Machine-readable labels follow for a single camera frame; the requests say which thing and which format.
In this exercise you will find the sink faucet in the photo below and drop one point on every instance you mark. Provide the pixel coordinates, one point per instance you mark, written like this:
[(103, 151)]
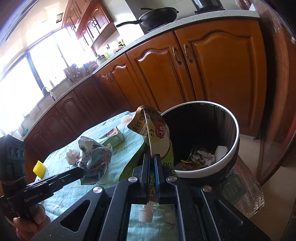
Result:
[(45, 90)]

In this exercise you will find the black trash bin white rim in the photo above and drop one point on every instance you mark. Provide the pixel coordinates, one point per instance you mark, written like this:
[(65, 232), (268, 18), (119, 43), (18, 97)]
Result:
[(202, 126)]

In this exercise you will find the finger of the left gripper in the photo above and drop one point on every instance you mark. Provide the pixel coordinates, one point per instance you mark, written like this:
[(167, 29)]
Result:
[(62, 178)]

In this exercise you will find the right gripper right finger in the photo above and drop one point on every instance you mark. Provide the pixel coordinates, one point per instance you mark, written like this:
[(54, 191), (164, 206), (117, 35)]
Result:
[(165, 192)]

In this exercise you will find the grey printed paper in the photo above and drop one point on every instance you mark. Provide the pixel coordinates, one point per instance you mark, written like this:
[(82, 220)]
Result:
[(95, 160)]

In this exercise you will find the black cooking pot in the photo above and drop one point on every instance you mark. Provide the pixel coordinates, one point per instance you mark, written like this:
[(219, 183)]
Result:
[(204, 6)]

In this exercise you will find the green small drink carton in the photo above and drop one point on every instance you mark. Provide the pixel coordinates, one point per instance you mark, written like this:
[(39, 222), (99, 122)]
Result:
[(113, 138)]

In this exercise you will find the wooden glass door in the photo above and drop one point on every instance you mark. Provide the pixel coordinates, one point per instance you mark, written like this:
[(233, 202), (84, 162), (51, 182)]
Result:
[(277, 132)]

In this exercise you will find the wooden kitchen cabinets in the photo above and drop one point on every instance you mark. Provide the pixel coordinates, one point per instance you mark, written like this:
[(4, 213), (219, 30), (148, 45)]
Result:
[(150, 88)]

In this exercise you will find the black wok pan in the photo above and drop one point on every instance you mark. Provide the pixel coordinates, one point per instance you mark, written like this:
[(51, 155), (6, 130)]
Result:
[(154, 17)]

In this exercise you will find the green juice pouch white cap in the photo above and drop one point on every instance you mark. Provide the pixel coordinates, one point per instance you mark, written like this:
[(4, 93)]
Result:
[(149, 123)]

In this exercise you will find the white crumpled tissue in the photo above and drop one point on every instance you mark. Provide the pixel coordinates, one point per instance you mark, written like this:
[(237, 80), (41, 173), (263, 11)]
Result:
[(72, 156)]

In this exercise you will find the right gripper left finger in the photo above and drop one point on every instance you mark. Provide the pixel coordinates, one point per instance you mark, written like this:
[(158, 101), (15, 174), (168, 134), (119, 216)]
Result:
[(140, 190)]

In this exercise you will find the white stone countertop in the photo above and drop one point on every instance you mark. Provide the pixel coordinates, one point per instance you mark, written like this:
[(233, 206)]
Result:
[(127, 46)]

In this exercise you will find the light blue floral tablecloth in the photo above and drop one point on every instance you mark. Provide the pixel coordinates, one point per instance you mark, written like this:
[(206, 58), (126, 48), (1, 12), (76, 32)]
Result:
[(162, 226)]

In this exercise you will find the yellow foam net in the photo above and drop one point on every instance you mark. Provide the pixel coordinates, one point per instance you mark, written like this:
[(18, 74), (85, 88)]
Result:
[(39, 169)]

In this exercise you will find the person's left hand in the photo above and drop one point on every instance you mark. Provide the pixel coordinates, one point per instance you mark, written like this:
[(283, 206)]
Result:
[(25, 229)]

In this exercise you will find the wooden upper wall cabinet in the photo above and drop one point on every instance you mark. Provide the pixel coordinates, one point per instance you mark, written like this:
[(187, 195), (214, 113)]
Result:
[(89, 22)]

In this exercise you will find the white paper ball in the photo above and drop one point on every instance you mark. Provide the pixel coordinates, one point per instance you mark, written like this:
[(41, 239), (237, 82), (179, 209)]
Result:
[(204, 158)]

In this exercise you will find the white foam block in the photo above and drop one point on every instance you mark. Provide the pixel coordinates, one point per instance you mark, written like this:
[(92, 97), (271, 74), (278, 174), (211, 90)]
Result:
[(220, 152)]

